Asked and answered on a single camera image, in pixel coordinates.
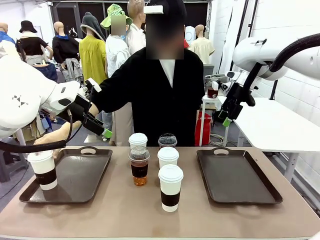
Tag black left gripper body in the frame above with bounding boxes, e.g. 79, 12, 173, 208
65, 93, 94, 126

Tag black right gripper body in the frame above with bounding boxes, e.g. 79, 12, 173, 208
223, 83, 256, 121

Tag white paper coffee cup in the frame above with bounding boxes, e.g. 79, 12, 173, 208
157, 164, 184, 213
157, 146, 180, 170
128, 132, 149, 150
26, 149, 59, 191

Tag clear cup with dark coffee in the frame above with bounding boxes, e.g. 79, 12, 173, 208
157, 133, 178, 150

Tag person's right forearm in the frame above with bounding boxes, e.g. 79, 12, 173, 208
59, 104, 101, 143

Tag dark brown serving tray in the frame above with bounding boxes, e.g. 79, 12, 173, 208
196, 147, 284, 205
19, 145, 114, 204

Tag person's right hand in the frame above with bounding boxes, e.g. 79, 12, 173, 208
33, 133, 63, 160

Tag small white side table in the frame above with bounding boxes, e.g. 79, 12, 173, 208
198, 94, 228, 147

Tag red shopping bag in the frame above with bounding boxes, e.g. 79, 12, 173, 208
194, 111, 213, 147

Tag pitcher of dark tea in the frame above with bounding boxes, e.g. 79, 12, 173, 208
206, 80, 220, 99

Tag large white table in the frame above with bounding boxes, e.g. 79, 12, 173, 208
231, 96, 320, 183

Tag mannequin in yellow dress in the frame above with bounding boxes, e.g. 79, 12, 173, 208
78, 11, 109, 86

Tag clear cup with amber tea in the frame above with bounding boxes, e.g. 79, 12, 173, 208
128, 145, 151, 187

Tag mannequin in black sweater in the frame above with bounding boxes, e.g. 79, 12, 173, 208
51, 21, 81, 82

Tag mannequin in cream shirt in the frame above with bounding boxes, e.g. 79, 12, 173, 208
187, 24, 216, 65

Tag person in black cardigan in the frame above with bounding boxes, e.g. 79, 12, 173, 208
90, 0, 206, 147

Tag person with green hat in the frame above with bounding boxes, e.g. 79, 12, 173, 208
99, 3, 135, 147

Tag mannequin with black bucket hat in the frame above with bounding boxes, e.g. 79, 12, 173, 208
15, 20, 55, 66

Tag grey plastic stool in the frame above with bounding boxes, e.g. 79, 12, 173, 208
0, 136, 29, 183

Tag mannequin in blue top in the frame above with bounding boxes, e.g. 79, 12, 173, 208
0, 22, 17, 60

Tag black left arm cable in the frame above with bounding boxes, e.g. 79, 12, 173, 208
0, 86, 95, 154

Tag white floor cables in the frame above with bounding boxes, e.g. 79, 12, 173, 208
209, 133, 229, 147

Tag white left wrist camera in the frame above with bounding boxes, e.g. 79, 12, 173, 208
84, 77, 103, 93

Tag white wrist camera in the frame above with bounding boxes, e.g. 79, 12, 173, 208
225, 70, 241, 81
84, 77, 103, 93

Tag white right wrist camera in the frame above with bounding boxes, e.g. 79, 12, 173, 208
225, 70, 241, 81

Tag black right arm hose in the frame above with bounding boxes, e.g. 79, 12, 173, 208
239, 33, 320, 96

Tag white head-mounted camera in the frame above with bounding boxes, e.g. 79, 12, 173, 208
143, 5, 164, 15

